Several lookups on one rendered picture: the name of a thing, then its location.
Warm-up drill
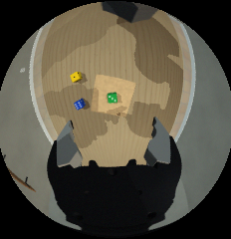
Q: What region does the yellow die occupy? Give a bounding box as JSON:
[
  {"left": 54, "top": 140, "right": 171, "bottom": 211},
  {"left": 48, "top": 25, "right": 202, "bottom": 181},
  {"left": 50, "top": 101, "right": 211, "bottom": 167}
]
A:
[{"left": 70, "top": 72, "right": 82, "bottom": 83}]

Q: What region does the blue die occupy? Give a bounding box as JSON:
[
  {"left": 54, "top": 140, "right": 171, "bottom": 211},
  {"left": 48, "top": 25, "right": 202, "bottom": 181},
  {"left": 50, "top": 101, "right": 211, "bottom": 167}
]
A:
[{"left": 74, "top": 99, "right": 86, "bottom": 110}]

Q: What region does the green die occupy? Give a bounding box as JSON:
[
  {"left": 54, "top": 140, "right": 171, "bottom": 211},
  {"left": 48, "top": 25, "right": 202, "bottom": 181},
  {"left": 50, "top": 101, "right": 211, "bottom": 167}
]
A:
[{"left": 108, "top": 93, "right": 117, "bottom": 104}]

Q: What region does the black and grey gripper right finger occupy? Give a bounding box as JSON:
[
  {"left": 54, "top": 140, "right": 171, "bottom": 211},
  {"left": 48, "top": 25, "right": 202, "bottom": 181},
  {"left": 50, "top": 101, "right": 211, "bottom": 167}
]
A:
[{"left": 144, "top": 118, "right": 182, "bottom": 199}]

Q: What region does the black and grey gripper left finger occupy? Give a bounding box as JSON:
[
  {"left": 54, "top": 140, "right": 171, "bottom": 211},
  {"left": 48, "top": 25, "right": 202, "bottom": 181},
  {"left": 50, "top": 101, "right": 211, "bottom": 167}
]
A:
[{"left": 47, "top": 120, "right": 83, "bottom": 201}]

